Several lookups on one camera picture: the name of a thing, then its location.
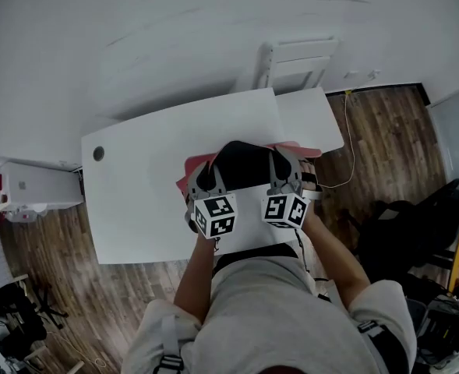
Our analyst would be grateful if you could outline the person's right hand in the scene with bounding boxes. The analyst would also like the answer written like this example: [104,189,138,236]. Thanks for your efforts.
[299,160,320,196]

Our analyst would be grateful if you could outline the white wall socket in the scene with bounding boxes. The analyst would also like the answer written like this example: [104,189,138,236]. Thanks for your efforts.
[344,68,382,81]

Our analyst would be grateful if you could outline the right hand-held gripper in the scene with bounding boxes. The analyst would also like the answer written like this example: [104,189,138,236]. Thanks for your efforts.
[260,146,309,229]

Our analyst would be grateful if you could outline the white cardboard box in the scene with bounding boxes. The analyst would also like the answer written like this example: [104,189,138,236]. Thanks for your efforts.
[2,161,85,212]

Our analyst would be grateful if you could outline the white cable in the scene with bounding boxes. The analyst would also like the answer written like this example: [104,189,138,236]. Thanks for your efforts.
[322,90,357,189]

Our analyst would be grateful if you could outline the person's right forearm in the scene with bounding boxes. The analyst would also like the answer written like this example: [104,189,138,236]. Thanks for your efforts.
[302,208,372,309]

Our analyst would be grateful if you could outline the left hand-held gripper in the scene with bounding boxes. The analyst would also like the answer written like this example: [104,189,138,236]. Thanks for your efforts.
[185,161,238,240]

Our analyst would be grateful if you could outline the white folded stand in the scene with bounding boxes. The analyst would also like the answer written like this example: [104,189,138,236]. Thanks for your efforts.
[252,37,339,93]

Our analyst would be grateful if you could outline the person's black trousers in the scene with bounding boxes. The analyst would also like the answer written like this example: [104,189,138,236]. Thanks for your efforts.
[213,243,298,276]

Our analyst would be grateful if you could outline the pack of water bottles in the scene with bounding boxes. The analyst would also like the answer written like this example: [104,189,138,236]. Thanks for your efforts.
[5,203,49,224]

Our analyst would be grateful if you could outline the black equipment case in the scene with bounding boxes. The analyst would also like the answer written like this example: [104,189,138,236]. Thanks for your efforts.
[408,294,459,369]

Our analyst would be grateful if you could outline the person's grey shirt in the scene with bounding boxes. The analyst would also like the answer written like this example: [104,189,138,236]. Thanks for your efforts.
[122,255,417,374]

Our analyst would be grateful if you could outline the person's left forearm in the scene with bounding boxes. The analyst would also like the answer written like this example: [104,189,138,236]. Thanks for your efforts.
[173,234,218,325]

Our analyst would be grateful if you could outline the black mesh chair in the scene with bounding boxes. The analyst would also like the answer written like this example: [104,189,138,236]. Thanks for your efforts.
[353,177,459,284]

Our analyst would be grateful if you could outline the white desk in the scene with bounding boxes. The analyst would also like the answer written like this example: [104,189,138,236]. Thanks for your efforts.
[80,86,346,265]

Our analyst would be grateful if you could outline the pink cloth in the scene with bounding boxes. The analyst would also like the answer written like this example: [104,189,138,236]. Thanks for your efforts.
[175,140,323,201]

